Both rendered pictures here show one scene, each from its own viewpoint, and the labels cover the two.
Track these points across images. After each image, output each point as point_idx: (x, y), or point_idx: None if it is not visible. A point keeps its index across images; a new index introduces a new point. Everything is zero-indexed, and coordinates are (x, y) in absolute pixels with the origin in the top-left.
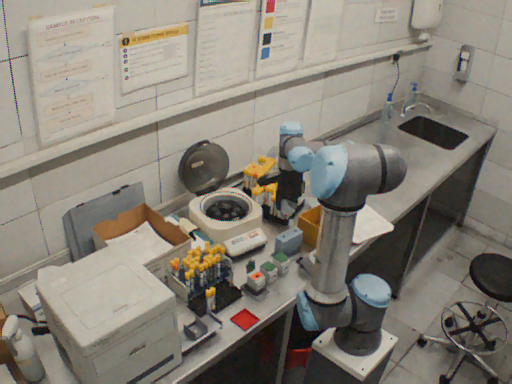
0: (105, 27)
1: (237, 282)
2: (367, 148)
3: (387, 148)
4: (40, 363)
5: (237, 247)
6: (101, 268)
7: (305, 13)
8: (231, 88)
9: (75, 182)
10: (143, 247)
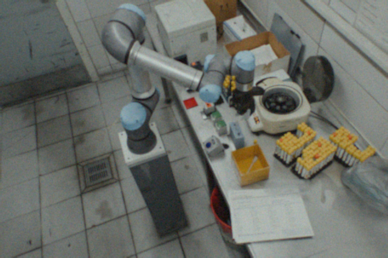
0: None
1: (221, 108)
2: (116, 16)
3: (110, 24)
4: None
5: None
6: (196, 11)
7: None
8: (386, 55)
9: (282, 1)
10: (259, 62)
